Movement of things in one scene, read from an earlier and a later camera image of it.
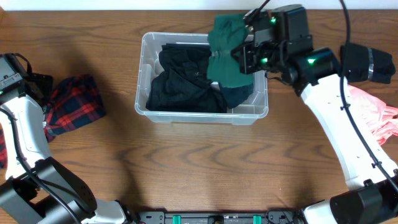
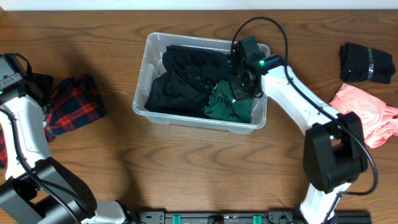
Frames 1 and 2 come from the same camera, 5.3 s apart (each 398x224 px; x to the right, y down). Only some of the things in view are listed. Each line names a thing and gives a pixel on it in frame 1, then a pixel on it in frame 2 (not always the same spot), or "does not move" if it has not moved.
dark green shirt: [229, 30] to [222, 104]
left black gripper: [34, 86] does not move
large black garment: [184, 84] does not move
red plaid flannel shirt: [74, 100] does not move
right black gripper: [252, 61] to [240, 91]
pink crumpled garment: [382, 119] does not move
